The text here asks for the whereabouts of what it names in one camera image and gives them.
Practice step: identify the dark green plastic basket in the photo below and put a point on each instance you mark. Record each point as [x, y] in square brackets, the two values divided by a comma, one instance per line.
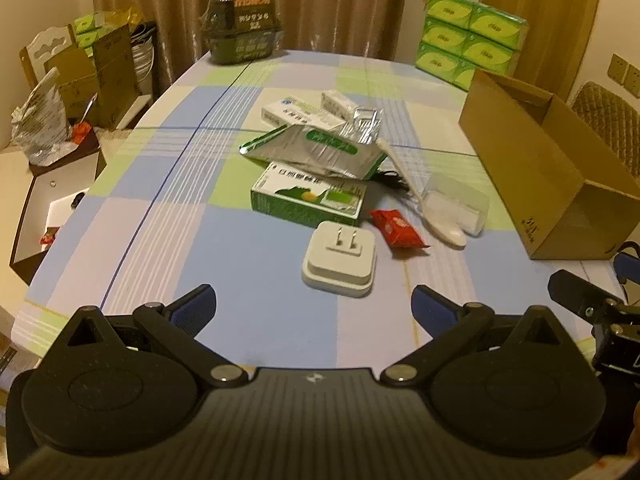
[242, 35]

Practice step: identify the wooden door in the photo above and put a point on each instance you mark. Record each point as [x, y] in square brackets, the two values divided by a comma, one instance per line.
[540, 20]

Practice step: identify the slim white medicine box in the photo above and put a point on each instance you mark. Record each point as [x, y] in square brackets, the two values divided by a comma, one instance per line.
[337, 102]

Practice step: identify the silver blister foil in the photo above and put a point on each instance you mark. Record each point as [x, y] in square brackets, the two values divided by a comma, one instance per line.
[362, 127]

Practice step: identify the white side cabinet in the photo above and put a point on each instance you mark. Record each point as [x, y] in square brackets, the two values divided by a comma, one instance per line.
[55, 195]

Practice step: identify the wall socket panel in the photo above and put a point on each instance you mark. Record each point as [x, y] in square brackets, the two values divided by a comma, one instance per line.
[622, 72]

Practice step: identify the yellow plastic bag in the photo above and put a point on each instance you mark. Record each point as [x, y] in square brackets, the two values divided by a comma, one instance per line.
[125, 17]

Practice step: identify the small orange item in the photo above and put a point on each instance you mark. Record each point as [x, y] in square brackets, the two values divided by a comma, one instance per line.
[80, 132]

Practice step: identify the tall open cardboard carton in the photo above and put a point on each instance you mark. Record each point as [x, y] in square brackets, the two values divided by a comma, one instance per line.
[105, 80]

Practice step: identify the red snack packet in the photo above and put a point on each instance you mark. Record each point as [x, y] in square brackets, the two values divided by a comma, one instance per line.
[400, 230]

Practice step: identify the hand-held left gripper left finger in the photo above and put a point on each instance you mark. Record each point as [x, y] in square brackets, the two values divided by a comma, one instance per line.
[192, 307]

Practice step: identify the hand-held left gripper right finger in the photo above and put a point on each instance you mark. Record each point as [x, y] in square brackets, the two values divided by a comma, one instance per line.
[432, 307]

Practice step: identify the green medicine box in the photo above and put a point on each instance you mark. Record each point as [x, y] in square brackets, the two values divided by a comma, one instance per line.
[300, 200]

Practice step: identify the stack of white plates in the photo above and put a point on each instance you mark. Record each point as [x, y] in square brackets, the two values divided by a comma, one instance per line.
[142, 60]

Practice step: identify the white carved chair back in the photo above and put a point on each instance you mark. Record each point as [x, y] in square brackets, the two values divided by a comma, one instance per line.
[45, 47]

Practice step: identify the crumpled silver plastic bag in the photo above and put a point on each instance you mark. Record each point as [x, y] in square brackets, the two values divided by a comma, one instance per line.
[40, 120]

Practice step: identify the brown curtain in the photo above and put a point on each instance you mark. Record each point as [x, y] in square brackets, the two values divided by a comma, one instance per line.
[275, 0]

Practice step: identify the green tissue packs in carton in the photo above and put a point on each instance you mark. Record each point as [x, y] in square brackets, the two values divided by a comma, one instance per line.
[90, 27]

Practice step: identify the stack of green tissue packs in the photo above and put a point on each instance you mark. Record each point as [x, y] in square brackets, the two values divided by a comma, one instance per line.
[465, 40]

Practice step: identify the clear plastic box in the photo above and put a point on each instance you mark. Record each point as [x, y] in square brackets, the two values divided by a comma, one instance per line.
[467, 205]

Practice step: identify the brown quilted chair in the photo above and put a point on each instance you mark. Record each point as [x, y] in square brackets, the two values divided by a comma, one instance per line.
[610, 120]

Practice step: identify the silver pouch green label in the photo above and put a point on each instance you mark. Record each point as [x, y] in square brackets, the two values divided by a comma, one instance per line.
[310, 152]

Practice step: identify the white power adapter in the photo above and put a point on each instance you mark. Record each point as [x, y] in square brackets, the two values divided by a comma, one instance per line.
[340, 260]

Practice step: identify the white medicine box blue logo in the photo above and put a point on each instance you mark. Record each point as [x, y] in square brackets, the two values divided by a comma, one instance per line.
[295, 115]

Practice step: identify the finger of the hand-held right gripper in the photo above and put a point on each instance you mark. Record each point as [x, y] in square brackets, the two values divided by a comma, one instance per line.
[575, 292]

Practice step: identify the brown cardboard box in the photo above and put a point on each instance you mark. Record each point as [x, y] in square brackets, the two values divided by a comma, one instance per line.
[540, 180]

